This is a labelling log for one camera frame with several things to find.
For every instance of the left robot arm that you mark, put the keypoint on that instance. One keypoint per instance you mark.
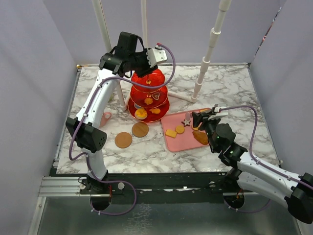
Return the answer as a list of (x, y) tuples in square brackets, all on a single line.
[(86, 138)]

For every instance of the pink serving tray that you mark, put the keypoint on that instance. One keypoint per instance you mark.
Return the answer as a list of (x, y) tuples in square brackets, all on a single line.
[(184, 141)]

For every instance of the pink mug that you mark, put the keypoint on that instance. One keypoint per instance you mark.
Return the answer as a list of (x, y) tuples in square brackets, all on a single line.
[(106, 116)]

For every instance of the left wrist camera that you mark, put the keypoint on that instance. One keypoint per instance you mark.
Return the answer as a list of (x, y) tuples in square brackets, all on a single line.
[(156, 56)]

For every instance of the yellow donut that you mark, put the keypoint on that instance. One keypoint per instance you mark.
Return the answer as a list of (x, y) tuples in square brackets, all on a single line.
[(140, 114)]

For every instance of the wooden coaster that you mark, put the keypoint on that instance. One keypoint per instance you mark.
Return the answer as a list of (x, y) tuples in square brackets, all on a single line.
[(140, 129), (123, 140)]

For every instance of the orange fish cookie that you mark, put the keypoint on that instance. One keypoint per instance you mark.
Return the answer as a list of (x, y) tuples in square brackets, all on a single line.
[(155, 111)]

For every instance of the upper wooden coaster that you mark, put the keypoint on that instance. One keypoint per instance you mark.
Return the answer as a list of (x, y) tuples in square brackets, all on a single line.
[(140, 129)]

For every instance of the red three-tier stand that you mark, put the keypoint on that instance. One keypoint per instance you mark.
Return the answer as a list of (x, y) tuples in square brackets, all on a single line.
[(149, 105)]

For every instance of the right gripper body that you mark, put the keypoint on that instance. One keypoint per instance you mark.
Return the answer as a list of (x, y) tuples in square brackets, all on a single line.
[(208, 125)]

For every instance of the metal tongs pink tips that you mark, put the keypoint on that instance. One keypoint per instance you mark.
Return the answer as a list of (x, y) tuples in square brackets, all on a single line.
[(187, 116)]

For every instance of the star gingerbread cookie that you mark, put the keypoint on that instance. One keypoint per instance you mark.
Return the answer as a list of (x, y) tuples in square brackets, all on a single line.
[(186, 122)]

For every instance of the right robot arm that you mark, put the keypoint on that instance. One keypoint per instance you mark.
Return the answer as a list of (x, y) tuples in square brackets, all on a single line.
[(291, 190)]

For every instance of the white pvc pipe frame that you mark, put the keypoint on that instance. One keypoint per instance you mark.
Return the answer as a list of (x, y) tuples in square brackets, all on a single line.
[(215, 33)]

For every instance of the brown croissant bread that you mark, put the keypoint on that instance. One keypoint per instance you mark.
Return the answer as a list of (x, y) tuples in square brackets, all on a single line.
[(200, 137)]

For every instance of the swirl butter cookie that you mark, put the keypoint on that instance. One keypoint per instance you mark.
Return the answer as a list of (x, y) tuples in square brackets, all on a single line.
[(148, 100)]

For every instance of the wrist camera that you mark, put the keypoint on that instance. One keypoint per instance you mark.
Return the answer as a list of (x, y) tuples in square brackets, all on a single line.
[(156, 56), (217, 113)]

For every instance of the lower wooden coaster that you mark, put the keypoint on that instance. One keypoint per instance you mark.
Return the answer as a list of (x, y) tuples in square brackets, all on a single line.
[(123, 140)]

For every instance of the heart gingerbread cookie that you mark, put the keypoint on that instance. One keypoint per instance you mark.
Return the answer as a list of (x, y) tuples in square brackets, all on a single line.
[(156, 95)]

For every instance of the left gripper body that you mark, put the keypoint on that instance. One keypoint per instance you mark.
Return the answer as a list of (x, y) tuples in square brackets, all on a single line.
[(140, 64)]

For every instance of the blue frosted donut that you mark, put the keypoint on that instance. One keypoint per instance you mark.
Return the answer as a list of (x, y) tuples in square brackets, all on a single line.
[(137, 106)]

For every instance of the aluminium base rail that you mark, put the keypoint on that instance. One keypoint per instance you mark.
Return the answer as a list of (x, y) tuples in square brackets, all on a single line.
[(78, 185)]

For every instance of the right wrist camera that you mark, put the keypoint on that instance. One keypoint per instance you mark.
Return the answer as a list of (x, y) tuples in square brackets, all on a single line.
[(217, 113)]

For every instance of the rectangular yellow biscuit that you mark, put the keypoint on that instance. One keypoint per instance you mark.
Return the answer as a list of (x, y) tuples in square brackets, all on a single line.
[(171, 133)]

